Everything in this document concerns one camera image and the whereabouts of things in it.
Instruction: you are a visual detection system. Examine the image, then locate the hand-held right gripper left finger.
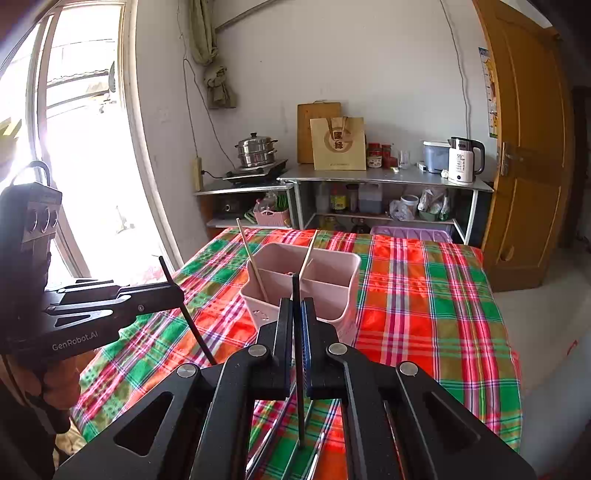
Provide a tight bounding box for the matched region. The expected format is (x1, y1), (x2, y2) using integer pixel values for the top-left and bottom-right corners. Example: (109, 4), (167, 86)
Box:
(55, 298), (295, 480)

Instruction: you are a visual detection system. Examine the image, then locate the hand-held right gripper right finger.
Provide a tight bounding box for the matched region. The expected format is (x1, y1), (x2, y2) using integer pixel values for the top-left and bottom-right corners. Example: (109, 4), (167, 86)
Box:
(301, 298), (536, 480)

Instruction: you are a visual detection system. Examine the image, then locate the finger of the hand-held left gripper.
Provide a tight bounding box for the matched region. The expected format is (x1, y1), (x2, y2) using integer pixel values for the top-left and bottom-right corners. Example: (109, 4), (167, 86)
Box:
(58, 279), (115, 296)
(44, 282), (185, 331)

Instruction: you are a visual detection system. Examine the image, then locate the pink utensil basket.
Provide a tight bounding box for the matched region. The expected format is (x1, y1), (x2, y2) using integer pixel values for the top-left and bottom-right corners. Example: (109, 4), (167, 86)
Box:
(239, 243), (362, 344)

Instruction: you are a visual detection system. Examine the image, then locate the black chopstick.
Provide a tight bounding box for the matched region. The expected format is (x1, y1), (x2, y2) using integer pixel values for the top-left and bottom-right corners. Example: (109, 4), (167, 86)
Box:
(308, 431), (325, 480)
(246, 398), (293, 474)
(292, 273), (306, 450)
(158, 256), (217, 367)

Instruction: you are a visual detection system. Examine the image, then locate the wooden chopstick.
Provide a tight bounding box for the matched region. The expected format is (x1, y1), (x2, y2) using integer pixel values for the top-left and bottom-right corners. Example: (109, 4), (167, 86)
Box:
(236, 218), (270, 302)
(298, 229), (319, 281)

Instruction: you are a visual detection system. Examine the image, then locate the person's left hand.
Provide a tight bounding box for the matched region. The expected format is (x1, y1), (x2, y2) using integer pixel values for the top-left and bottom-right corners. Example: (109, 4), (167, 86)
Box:
(41, 356), (83, 411)

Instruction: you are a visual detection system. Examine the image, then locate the large window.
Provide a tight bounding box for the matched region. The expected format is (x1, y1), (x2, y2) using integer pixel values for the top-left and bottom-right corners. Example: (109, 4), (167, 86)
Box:
(0, 0), (185, 296)

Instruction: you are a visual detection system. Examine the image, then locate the plaid tablecloth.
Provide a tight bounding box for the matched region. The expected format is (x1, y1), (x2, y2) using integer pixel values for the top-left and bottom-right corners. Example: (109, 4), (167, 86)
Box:
(69, 226), (522, 480)

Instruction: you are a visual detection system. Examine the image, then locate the pink plastic storage basket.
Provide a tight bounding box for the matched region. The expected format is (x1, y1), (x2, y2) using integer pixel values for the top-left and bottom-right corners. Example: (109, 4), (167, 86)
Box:
(253, 208), (291, 228)

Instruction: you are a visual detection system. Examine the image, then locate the purple plastic basin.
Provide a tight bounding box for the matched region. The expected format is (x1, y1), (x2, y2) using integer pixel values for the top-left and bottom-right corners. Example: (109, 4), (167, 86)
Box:
(370, 225), (453, 243)

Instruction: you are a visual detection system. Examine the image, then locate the clear plastic jug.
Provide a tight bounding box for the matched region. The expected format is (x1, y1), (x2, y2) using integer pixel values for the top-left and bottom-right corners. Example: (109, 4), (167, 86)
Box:
(358, 182), (384, 215)

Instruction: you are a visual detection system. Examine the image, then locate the crumpled plastic bag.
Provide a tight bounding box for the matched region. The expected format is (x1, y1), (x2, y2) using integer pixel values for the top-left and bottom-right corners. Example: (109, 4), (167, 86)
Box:
(389, 198), (415, 223)

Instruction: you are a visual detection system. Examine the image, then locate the black induction cooker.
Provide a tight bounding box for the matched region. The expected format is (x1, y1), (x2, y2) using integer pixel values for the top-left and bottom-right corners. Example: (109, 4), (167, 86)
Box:
(223, 159), (289, 182)

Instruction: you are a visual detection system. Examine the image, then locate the metal kitchen table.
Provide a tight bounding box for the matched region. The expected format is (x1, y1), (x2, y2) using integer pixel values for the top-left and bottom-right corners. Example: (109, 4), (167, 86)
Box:
(277, 165), (494, 245)

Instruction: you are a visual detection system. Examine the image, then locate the steel steamer pot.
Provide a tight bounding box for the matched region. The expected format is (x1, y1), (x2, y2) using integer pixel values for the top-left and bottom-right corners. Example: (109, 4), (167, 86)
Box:
(235, 132), (279, 168)

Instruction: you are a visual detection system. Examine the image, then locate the tan paper bag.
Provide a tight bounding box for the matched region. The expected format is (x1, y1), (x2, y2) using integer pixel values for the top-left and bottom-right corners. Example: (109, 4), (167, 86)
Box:
(309, 115), (368, 171)

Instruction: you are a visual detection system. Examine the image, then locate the wooden cutting board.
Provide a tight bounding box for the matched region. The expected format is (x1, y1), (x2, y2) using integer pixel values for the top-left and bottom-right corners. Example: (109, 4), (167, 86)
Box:
(297, 102), (342, 164)

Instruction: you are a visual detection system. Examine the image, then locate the blue white plastic container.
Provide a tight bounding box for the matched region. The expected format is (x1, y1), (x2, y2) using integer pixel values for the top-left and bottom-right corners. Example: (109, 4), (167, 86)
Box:
(422, 140), (451, 174)

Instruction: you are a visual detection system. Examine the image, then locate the tied beige curtain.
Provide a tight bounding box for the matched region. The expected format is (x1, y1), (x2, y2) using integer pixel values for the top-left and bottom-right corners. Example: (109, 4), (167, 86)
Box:
(189, 0), (239, 110)

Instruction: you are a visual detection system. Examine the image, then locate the white electric kettle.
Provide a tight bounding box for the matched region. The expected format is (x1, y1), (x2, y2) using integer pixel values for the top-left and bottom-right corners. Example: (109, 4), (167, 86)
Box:
(448, 137), (486, 186)

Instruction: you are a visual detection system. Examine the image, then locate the wooden door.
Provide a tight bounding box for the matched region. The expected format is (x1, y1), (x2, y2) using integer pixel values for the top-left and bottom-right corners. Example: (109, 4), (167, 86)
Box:
(473, 0), (576, 293)

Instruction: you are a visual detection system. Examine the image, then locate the height chart poster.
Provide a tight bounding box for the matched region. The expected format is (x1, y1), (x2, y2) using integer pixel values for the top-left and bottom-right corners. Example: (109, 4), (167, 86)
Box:
(479, 46), (500, 139)

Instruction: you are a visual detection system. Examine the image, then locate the black wall cable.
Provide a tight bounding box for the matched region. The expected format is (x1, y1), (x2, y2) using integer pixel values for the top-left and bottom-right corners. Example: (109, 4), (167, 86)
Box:
(182, 55), (232, 178)

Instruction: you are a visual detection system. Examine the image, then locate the thin wall cable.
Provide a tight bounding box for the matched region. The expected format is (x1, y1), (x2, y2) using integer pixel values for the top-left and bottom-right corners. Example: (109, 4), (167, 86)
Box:
(440, 0), (472, 139)

